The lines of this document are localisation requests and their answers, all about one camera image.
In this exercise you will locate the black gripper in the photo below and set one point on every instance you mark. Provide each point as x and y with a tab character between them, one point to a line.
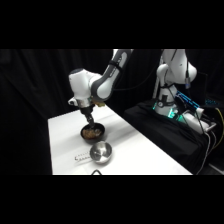
86	110

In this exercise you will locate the tiger plush toy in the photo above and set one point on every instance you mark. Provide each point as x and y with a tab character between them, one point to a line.
90	133

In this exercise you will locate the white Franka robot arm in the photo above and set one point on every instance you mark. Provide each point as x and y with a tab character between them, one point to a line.
100	85

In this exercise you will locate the black bowl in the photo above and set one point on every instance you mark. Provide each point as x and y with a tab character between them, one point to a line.
86	139

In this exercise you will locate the steel bowl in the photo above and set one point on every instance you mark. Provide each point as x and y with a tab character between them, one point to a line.
101	153

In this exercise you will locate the black curtain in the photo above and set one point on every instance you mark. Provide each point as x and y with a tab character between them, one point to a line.
33	100

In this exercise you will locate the black cloth covered stand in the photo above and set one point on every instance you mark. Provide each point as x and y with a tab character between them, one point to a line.
160	130

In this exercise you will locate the control box with blue light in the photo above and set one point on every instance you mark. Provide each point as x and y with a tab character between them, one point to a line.
195	115

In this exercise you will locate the yellowish wrist camera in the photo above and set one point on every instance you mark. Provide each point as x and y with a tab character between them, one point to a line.
99	103

